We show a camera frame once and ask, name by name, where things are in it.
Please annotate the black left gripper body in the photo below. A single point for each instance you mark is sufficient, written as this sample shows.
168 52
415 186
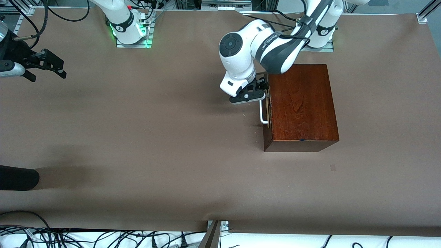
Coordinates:
260 83

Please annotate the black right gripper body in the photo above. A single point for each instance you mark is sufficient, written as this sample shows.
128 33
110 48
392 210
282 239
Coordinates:
14 52

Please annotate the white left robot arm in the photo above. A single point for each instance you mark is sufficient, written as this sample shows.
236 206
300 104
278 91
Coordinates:
275 51

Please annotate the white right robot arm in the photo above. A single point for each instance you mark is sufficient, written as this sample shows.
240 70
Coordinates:
120 20

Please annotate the dark brown wooden cabinet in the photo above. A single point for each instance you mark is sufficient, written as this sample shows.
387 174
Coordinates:
303 103

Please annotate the small grey tape patch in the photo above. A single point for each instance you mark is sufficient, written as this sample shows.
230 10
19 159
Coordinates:
332 167

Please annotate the black padded cylinder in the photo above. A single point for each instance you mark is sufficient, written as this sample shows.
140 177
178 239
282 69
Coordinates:
17 177

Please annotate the brown table cover sheet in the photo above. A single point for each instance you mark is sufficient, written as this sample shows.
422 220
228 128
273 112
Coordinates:
137 155

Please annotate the perforated aluminium rail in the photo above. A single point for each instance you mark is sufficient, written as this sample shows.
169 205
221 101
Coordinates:
14 29

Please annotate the silver corner bracket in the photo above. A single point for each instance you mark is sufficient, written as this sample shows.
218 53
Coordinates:
422 18
27 9

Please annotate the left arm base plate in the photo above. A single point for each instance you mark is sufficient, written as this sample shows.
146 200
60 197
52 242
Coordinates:
318 49

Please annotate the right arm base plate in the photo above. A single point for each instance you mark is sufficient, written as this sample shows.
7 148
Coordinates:
132 45

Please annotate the silver mounting bracket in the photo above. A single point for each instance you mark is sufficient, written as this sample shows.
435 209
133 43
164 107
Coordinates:
224 225

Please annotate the aluminium profile post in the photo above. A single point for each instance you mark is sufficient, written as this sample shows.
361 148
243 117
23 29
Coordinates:
212 237

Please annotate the aluminium frame profile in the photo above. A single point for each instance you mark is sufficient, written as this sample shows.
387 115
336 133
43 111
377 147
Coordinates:
432 7

